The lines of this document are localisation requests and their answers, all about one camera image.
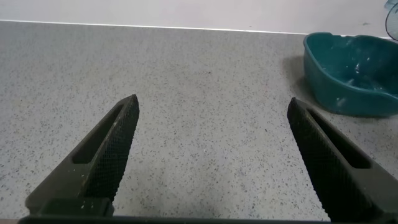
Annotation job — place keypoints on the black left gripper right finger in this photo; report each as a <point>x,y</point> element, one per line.
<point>329,168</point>

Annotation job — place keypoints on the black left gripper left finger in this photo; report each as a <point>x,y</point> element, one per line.
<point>102,161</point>

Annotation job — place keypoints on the ribbed transparent plastic cup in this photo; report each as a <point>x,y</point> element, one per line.
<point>392,3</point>

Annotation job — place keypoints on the teal plastic square tray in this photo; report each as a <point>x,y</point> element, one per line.
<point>329,87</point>

